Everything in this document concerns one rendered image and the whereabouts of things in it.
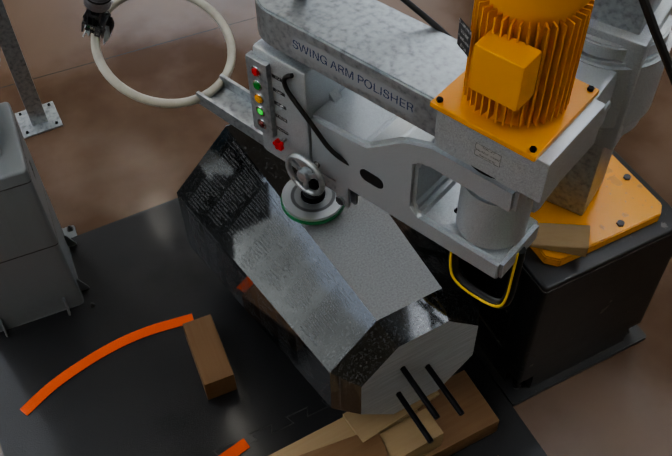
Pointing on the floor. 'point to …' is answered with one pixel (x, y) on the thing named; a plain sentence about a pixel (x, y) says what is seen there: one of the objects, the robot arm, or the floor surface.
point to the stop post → (49, 119)
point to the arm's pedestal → (30, 238)
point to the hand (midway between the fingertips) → (98, 34)
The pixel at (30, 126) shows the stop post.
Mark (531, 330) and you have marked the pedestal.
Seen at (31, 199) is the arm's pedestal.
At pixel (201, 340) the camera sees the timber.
